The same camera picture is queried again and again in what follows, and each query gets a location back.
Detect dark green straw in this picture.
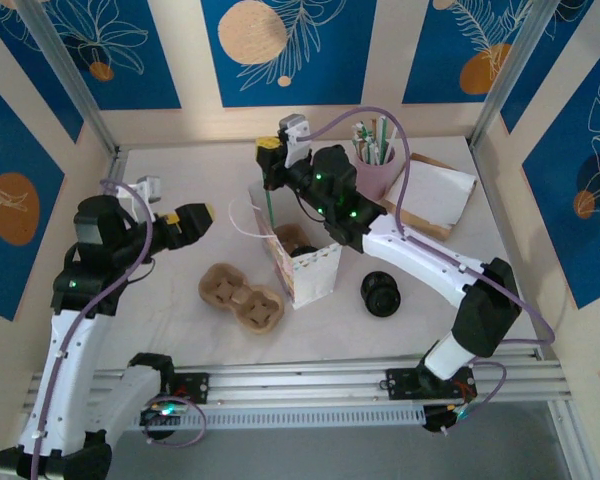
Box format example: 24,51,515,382
263,167,276,234

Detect white paper gift bag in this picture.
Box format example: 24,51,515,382
228,179,342,311

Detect pink straw holder cup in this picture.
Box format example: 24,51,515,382
354,147,396,201

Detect white straw green stripes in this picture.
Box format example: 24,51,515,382
379,124,400,165

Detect paper wrapped straw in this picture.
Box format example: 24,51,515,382
374,116,387,161

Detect white napkin stack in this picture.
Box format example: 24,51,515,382
389,159,477,229

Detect white napkins on tray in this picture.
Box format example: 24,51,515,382
382,152,479,242

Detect black left controller board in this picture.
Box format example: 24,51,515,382
139,399,191,442

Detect black controller board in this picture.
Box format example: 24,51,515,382
422,402,474,434
139,399,191,442

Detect black right controller board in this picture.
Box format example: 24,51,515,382
422,402,474,434

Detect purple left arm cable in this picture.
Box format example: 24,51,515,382
29,179,207,480

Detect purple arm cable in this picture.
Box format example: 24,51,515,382
29,179,207,480
304,107,556,431

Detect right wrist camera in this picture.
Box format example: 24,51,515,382
278,113,312,169

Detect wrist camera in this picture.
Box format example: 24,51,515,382
278,113,312,169
119,175,164,221

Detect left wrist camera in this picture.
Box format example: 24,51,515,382
119,175,164,221

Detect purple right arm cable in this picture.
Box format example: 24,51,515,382
304,107,556,431

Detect aluminium side frame rail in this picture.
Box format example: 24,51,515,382
49,149,129,371

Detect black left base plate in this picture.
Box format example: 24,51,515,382
167,372,211,406

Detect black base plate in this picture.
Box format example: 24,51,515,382
167,372,211,406
385,367,479,401

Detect aluminium left frame post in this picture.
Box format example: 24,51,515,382
17,0,119,156

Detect aluminium frame post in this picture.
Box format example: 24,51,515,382
17,0,119,156
468,0,569,151

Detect aluminium front frame rail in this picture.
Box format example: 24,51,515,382
22,349,574,414

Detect aluminium right frame post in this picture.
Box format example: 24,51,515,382
468,0,569,151

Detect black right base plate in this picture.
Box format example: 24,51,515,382
385,367,479,401

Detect grey slotted cable duct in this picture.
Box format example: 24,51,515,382
42,405,426,432

